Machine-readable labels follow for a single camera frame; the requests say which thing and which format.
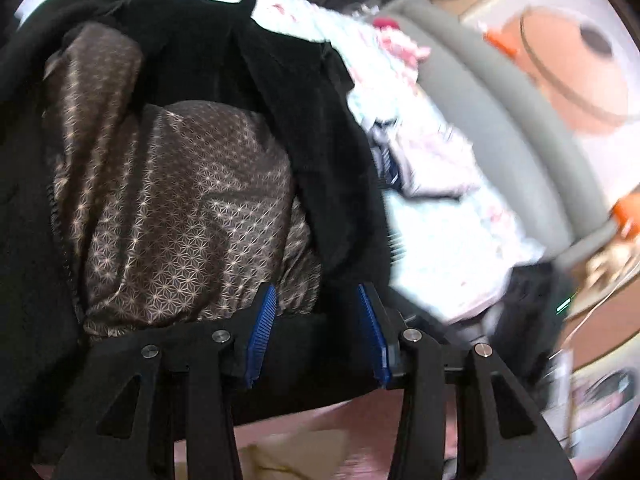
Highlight folded dark striped clothes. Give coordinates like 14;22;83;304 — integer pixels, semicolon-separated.
367;118;482;198

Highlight blue checkered cartoon blanket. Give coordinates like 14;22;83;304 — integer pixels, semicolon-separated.
1;0;544;338

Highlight grey padded headboard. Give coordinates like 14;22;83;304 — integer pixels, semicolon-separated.
378;0;616;266

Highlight black fleece jacket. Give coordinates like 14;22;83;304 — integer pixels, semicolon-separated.
1;0;390;479

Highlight pink plush toy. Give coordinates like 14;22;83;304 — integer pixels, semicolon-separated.
372;18;431;70

